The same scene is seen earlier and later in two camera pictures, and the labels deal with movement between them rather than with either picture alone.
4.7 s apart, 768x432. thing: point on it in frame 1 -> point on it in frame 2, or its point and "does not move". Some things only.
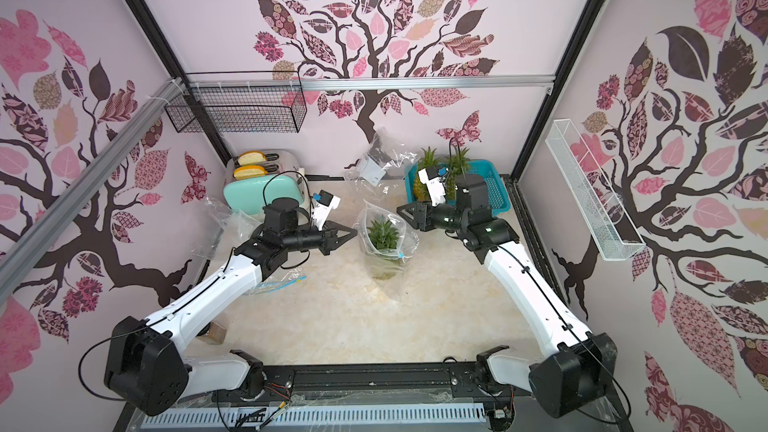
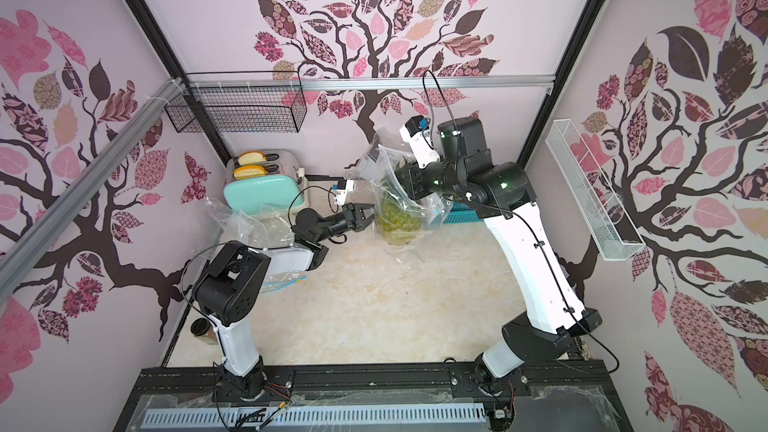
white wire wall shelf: (606, 220) does not move
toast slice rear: (251, 157) does not move
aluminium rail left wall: (23, 244) does not move
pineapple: (384, 261) -> (399, 221)
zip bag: (385, 239) -> (402, 221)
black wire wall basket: (242, 102) does not move
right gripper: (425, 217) -> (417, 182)
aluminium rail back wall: (376, 83) does not move
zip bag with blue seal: (269, 285) does not move
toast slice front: (248, 172) does not move
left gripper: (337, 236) -> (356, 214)
